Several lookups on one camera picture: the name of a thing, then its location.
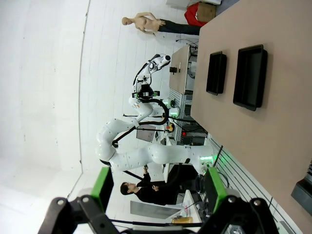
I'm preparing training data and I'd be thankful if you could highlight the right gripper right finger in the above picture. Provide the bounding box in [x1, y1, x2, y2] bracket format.
[197, 167, 280, 234]

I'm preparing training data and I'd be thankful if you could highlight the black box with red display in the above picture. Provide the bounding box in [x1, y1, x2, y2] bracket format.
[179, 128, 209, 147]

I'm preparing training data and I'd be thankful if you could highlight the red cloth bag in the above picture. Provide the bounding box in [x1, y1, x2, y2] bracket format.
[184, 2, 208, 28]

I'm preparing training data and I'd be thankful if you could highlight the black plastic ESD tray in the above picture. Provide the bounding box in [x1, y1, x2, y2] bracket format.
[205, 50, 228, 96]
[233, 44, 269, 112]

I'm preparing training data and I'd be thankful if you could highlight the grey flat panel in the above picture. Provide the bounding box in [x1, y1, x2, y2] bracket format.
[130, 199, 184, 222]

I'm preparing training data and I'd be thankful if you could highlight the large slotted aluminium panel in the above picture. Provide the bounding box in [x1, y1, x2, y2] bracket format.
[209, 137, 280, 234]

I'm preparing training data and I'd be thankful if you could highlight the black slotted board rack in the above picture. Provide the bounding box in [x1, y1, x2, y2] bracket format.
[291, 156, 312, 211]

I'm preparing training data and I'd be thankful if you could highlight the person in black clothes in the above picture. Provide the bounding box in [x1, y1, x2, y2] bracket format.
[120, 165, 181, 206]

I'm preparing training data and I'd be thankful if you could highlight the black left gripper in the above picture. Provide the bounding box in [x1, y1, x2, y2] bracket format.
[136, 82, 156, 99]

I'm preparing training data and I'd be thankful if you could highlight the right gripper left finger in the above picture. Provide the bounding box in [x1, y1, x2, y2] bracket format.
[39, 167, 115, 234]

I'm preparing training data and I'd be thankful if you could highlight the brown cardboard box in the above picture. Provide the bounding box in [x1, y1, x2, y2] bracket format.
[196, 1, 217, 23]

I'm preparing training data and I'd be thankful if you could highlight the amber bottle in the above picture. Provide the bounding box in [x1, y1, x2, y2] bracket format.
[171, 216, 194, 224]

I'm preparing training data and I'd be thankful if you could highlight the grey flat sheet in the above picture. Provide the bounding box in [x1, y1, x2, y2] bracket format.
[136, 128, 157, 142]

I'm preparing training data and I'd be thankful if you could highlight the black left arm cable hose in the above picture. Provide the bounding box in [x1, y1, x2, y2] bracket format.
[111, 97, 171, 149]

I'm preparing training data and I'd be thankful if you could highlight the black floor cable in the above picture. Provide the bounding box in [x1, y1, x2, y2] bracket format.
[175, 36, 199, 49]

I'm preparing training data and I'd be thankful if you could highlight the beige mannequin with jeans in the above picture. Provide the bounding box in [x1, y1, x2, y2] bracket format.
[121, 12, 203, 37]

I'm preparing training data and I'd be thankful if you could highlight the grey slotted aluminium panel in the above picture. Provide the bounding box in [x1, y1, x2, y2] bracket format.
[167, 88, 195, 119]

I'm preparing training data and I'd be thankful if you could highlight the wooden topped background table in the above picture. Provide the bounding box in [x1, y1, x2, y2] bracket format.
[169, 44, 195, 95]

